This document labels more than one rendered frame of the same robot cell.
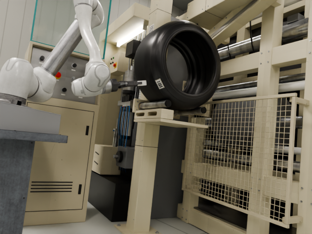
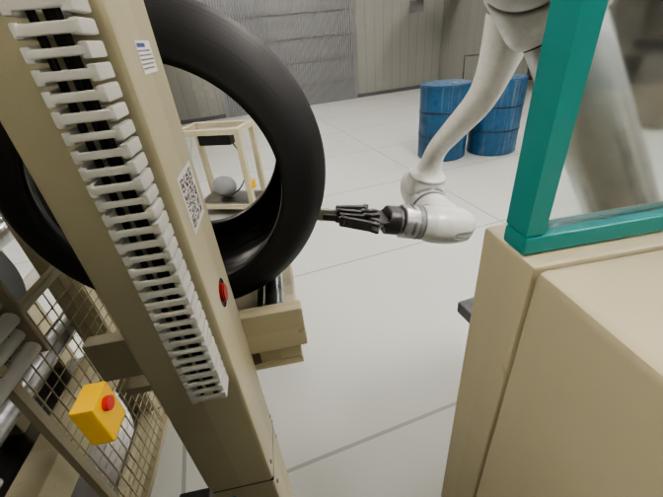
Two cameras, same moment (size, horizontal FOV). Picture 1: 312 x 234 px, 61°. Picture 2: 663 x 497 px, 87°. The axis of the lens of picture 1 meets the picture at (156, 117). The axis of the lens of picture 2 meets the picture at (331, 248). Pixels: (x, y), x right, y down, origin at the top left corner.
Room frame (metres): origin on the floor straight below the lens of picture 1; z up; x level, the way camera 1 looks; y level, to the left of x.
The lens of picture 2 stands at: (2.29, 0.44, 1.38)
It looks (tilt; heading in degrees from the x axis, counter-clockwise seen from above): 32 degrees down; 204
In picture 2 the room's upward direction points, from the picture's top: 6 degrees counter-clockwise
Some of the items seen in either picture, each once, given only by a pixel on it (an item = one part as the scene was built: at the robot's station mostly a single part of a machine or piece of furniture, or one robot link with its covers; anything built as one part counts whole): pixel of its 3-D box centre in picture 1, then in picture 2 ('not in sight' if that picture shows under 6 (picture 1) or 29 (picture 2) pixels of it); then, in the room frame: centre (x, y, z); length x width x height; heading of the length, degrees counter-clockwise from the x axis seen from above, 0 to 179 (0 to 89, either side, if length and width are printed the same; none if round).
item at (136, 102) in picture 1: (157, 109); (202, 339); (1.95, -0.01, 0.90); 0.40 x 0.03 x 0.10; 120
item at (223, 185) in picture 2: not in sight; (225, 170); (-0.24, -1.67, 0.40); 0.60 x 0.35 x 0.80; 100
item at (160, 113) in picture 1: (152, 114); (277, 296); (1.72, 0.02, 0.83); 0.36 x 0.09 x 0.06; 30
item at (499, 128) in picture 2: not in sight; (469, 117); (-2.22, 0.36, 0.41); 1.17 x 0.69 x 0.82; 128
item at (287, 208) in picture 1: (227, 151); (139, 321); (1.76, -0.50, 0.65); 0.90 x 0.02 x 0.70; 30
